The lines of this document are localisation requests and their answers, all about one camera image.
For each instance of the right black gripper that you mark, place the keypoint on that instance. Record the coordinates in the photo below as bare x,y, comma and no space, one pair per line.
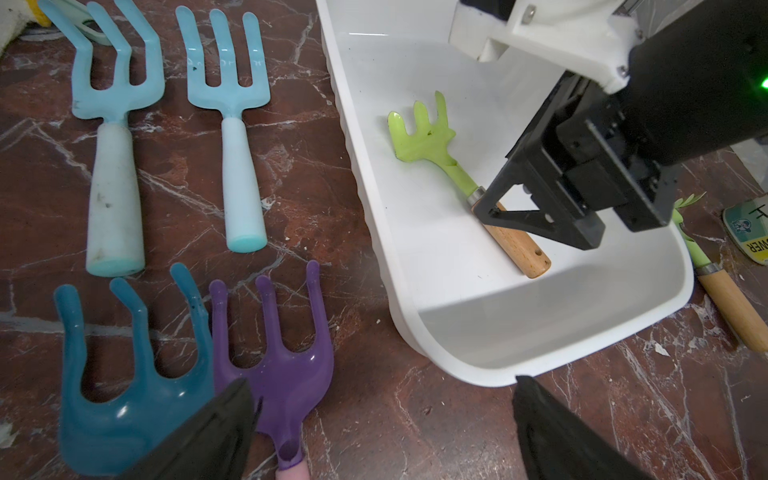
695,87

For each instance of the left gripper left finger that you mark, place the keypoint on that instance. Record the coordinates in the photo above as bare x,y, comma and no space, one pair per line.
211,444

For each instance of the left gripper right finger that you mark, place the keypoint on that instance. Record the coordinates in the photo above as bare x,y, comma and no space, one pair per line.
556,444

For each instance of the purple rake pink handle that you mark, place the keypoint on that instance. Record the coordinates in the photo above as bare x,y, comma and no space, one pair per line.
289,384

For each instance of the blue rake pink handle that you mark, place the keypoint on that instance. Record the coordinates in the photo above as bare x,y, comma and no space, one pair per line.
105,439

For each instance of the white storage box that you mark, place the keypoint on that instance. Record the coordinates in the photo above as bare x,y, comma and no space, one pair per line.
454,295

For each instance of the green rake orange handle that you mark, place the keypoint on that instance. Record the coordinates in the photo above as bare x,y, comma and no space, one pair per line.
732,304

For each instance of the green rake wooden handle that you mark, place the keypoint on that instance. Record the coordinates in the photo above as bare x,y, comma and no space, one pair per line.
430,142

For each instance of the light blue hand rake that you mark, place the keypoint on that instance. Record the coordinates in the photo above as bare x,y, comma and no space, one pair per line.
244,224

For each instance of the teal rake white handle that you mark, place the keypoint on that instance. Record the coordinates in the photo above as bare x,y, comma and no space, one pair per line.
115,244

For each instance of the blue white work glove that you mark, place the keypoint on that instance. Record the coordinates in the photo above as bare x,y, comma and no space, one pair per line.
15,15

